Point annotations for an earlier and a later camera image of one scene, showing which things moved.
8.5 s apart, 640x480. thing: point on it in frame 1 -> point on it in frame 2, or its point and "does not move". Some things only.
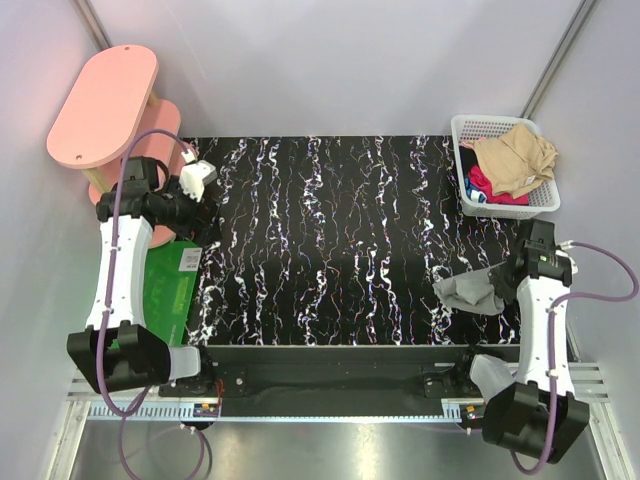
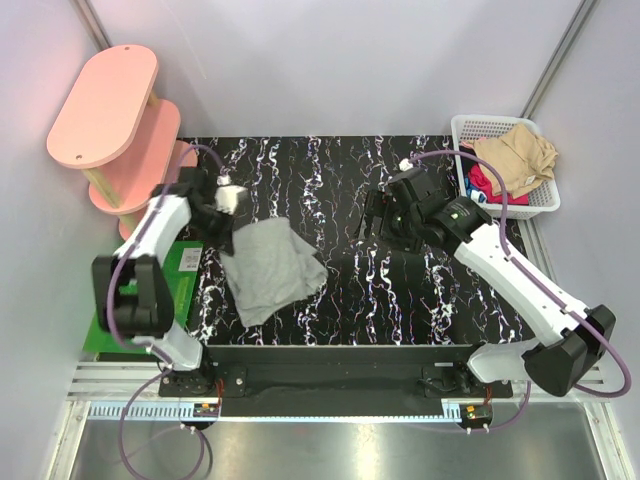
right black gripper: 497,275 -> 382,204
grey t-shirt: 473,292 -> 271,266
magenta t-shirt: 480,181 does not move
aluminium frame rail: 585,379 does not move
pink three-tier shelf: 114,102 does not move
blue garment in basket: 473,192 does not move
